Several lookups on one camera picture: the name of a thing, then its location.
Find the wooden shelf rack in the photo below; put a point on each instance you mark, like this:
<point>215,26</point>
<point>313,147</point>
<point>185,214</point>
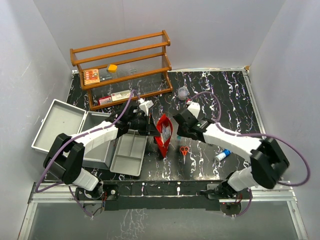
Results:
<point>142,65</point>

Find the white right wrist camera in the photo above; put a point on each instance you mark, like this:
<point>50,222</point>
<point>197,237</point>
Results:
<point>193,108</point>

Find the white green medicine box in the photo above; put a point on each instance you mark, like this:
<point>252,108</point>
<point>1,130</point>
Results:
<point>117,96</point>

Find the grey metal case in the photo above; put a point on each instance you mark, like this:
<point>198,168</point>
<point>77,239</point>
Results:
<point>62,117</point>

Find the orange small scissors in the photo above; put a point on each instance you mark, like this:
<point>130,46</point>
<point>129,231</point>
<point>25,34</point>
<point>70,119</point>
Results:
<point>184,150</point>

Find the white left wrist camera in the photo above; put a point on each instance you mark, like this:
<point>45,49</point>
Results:
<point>145,105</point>

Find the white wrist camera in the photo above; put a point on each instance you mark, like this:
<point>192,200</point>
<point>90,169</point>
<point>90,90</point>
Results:
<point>193,108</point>
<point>145,105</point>

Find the white blue bandage roll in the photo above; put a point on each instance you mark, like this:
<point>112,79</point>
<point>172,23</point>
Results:
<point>222,155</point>

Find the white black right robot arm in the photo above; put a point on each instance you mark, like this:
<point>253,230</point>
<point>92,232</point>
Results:
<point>267,160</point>

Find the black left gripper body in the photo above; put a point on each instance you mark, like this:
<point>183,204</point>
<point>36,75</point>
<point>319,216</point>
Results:
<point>142,124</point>

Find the yellow small box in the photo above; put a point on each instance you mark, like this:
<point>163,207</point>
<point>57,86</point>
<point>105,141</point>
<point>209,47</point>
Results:
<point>112,68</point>

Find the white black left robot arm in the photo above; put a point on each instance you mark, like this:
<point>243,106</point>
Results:
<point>66,155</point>

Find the grey plastic tray insert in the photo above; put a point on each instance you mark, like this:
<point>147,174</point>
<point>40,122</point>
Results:
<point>129,154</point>

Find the clear round plastic container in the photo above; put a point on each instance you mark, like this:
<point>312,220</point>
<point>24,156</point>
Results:
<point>183,93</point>

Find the red white medicine box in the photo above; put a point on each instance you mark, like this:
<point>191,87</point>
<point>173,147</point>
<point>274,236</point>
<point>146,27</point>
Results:
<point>104,100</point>

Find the red first aid pouch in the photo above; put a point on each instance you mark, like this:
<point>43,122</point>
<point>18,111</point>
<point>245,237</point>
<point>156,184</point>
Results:
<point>163,148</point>

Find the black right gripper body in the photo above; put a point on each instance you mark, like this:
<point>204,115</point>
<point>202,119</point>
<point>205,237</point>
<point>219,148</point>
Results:
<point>182,132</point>

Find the white teal tube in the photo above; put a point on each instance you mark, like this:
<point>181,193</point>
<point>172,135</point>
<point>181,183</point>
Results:
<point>179,138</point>

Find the orange patterned box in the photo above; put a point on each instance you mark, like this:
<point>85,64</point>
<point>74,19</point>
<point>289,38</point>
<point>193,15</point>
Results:
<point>91,76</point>

